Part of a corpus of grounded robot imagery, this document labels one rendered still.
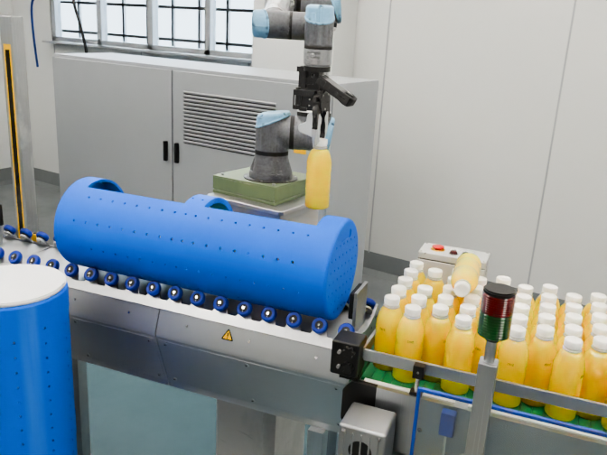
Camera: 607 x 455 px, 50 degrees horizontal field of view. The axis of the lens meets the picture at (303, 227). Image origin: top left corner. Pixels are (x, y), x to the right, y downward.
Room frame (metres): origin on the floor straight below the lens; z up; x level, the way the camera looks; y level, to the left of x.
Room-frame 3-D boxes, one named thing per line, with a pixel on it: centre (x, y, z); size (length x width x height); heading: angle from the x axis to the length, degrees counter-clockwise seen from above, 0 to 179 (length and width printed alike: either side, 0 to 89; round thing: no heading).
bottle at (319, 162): (1.78, -0.03, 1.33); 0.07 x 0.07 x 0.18
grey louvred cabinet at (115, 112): (4.09, 0.68, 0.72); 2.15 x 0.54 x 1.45; 58
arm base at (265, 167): (2.24, 0.12, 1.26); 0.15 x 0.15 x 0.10
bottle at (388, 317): (1.52, -0.23, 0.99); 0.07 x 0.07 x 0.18
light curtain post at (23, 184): (2.51, 1.11, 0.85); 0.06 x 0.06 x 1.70; 69
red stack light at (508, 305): (1.20, -0.39, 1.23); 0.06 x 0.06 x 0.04
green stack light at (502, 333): (1.20, -0.39, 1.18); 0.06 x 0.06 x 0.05
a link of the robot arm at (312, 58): (1.78, -0.01, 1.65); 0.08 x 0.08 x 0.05
